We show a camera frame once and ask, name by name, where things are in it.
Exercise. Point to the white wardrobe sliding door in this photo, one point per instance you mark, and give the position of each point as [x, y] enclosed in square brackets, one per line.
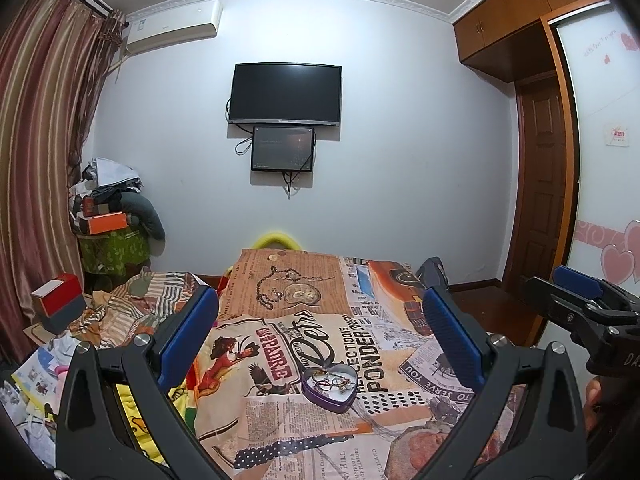
[600, 185]

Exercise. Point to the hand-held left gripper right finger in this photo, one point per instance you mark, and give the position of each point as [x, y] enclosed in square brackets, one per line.
[452, 345]

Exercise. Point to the pile of papers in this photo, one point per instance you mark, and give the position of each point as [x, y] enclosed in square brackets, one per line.
[37, 385]

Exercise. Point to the small black monitor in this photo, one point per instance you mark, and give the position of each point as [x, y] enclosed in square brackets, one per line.
[282, 149]

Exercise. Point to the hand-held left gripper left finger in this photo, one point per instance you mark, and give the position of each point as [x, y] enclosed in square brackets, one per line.
[187, 340]

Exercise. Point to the printed newspaper-pattern tablecloth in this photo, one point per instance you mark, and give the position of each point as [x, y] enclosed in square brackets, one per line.
[325, 320]

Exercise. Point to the striped patchwork blanket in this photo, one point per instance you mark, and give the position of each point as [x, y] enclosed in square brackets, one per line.
[145, 300]

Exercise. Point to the green patterned cloth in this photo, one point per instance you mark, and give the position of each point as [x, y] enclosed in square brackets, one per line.
[112, 255]

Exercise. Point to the jewelry pile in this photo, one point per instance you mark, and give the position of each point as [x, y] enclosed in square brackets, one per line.
[331, 381]

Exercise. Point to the purple heart-shaped tin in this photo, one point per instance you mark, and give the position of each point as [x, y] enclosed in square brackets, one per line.
[327, 395]

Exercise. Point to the red white grey box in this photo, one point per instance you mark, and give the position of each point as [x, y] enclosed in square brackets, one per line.
[60, 305]

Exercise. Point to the brown wooden door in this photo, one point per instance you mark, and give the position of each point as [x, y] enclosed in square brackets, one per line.
[542, 185]

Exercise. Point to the white air conditioner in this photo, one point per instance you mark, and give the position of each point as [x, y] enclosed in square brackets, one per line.
[172, 27]

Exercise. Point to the pile of clothes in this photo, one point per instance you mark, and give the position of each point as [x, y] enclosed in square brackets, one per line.
[107, 180]

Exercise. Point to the black wall television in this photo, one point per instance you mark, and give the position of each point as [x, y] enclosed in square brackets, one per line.
[285, 94]

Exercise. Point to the person's right hand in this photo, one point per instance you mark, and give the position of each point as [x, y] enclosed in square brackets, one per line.
[592, 402]

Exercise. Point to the grey padded cloth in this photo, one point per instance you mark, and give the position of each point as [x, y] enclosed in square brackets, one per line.
[145, 215]

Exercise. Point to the dark blue bag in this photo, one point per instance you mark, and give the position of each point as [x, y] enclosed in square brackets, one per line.
[432, 270]

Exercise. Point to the small pink white sticker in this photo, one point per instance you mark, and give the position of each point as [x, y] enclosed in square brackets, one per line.
[618, 135]

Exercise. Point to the yellow cloth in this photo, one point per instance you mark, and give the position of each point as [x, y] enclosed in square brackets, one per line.
[137, 420]

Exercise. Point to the striped brown curtain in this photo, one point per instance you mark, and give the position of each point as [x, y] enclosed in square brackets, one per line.
[40, 135]

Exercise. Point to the orange box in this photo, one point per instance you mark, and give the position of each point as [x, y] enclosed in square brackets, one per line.
[106, 223]

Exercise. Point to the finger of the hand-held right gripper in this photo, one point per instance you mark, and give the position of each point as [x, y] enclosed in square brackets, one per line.
[565, 310]
[577, 281]

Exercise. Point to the wooden overhead cabinet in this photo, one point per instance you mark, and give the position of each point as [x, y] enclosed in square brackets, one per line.
[505, 30]

